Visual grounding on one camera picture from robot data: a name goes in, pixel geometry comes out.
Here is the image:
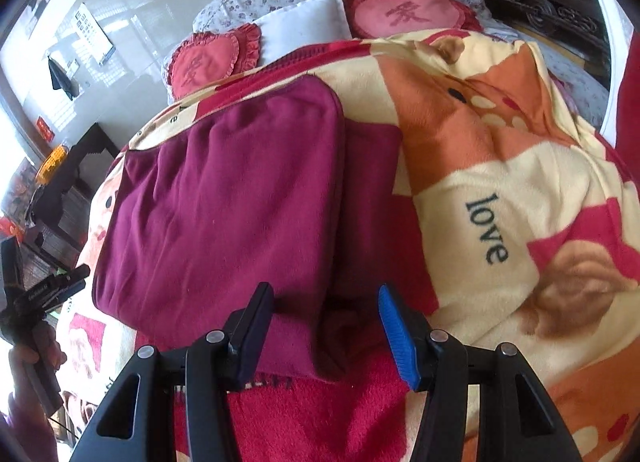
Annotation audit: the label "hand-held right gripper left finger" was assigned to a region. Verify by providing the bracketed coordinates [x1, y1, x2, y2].
[67, 282, 275, 462]

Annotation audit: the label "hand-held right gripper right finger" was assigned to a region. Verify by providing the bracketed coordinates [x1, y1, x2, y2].
[377, 283, 583, 462]

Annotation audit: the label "maroon sweatshirt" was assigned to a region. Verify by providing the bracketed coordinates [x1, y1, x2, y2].
[91, 73, 438, 384]

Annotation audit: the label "person's left forearm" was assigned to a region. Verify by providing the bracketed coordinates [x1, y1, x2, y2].
[0, 377, 62, 462]

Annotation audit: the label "person's left hand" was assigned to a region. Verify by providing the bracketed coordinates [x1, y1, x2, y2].
[10, 323, 67, 379]

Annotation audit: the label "colourful pictures on table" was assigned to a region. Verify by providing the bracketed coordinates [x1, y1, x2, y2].
[0, 157, 37, 213]

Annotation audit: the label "yellow plastic basket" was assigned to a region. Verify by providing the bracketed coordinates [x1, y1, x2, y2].
[36, 142, 68, 184]

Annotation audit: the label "dark wooden side table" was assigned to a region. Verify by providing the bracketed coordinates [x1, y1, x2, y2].
[27, 125, 121, 268]

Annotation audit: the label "printed fleece blanket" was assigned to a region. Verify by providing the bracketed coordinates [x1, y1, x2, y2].
[55, 30, 640, 462]

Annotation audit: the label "red heart pillow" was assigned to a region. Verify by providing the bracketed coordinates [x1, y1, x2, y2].
[344, 0, 482, 39]
[167, 24, 262, 98]

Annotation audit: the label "white pillow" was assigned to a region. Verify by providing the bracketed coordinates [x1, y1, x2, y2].
[255, 0, 353, 66]

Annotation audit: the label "red cloth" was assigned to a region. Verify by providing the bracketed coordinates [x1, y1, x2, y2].
[615, 40, 640, 153]

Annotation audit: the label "dark carved headboard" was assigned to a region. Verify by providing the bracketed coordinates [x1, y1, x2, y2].
[460, 0, 613, 88]

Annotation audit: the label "black cloth on wall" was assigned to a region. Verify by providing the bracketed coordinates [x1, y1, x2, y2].
[47, 55, 81, 100]

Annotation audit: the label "white wall chart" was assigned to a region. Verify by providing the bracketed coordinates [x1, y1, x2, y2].
[75, 2, 115, 66]

